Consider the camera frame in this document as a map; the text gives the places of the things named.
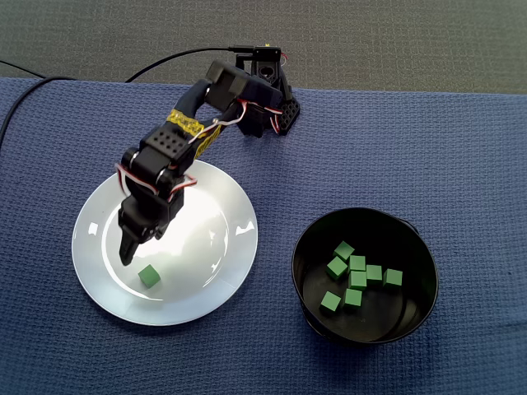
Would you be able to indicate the black round container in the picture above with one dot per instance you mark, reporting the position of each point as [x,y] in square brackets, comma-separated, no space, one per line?
[370,329]

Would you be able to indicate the blue waffle cloth mat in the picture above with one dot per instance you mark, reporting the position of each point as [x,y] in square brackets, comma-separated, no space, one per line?
[473,185]

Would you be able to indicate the small green cube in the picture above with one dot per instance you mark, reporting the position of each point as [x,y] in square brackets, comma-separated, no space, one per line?
[331,301]
[344,250]
[149,276]
[353,298]
[337,267]
[374,273]
[357,280]
[393,278]
[357,262]

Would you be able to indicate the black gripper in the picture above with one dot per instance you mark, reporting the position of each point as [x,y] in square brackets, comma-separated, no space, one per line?
[132,229]

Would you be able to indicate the white round plate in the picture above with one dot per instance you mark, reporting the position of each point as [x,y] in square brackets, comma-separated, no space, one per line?
[185,304]

